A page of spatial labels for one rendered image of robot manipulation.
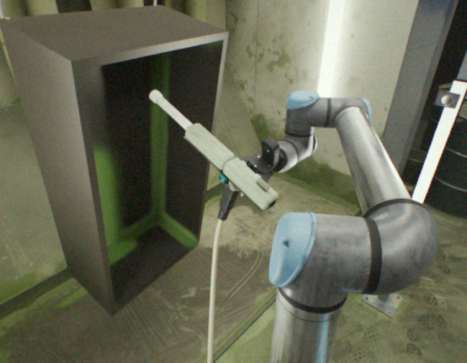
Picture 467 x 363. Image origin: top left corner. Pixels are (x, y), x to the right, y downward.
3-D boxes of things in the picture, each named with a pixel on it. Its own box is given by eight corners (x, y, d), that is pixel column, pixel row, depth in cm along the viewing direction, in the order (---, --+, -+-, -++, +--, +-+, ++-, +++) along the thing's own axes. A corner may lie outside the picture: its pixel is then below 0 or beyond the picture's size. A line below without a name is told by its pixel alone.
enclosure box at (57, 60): (68, 271, 165) (-3, 18, 89) (158, 214, 205) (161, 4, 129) (111, 317, 151) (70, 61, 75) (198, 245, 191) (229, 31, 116)
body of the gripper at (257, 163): (253, 195, 92) (278, 178, 99) (263, 175, 86) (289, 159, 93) (234, 178, 94) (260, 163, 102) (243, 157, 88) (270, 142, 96)
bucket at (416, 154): (419, 189, 324) (428, 165, 309) (390, 179, 341) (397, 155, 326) (429, 178, 343) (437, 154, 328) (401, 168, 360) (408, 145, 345)
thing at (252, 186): (256, 241, 92) (283, 189, 76) (245, 250, 89) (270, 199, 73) (156, 140, 110) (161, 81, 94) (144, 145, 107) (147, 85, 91)
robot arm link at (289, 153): (301, 153, 95) (278, 133, 98) (292, 158, 92) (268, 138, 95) (289, 173, 101) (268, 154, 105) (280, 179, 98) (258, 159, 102)
